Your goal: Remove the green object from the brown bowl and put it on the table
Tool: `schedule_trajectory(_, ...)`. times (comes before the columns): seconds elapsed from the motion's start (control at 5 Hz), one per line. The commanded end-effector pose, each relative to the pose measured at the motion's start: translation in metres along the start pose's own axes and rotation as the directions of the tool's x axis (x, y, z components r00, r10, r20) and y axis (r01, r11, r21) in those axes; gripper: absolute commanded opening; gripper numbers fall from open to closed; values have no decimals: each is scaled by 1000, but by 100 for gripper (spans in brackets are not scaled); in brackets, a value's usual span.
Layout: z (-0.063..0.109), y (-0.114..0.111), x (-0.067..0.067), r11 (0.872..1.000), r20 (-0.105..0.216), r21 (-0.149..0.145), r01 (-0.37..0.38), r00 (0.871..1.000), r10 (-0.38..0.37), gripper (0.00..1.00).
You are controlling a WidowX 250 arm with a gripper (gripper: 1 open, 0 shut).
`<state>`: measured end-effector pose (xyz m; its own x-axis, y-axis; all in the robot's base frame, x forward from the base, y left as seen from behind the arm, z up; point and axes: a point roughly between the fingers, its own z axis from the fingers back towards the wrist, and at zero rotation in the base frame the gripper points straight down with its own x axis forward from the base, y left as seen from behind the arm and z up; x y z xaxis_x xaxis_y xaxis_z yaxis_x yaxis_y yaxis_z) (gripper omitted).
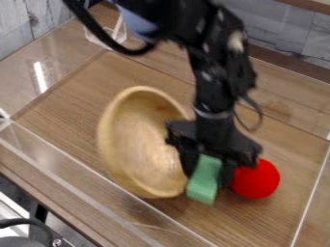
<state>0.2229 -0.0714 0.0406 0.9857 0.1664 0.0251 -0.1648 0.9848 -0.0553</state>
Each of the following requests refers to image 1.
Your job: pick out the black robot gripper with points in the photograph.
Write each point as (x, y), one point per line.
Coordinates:
(215, 138)

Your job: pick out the green rectangular block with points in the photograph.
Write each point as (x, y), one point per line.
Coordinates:
(203, 184)

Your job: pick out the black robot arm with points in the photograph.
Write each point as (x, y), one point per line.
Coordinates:
(211, 33)

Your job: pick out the brown wooden bowl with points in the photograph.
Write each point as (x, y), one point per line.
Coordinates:
(139, 161)

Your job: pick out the red plush ball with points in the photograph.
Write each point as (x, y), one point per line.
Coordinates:
(256, 183)

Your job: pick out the black table leg bracket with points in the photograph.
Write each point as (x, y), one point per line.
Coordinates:
(24, 229)

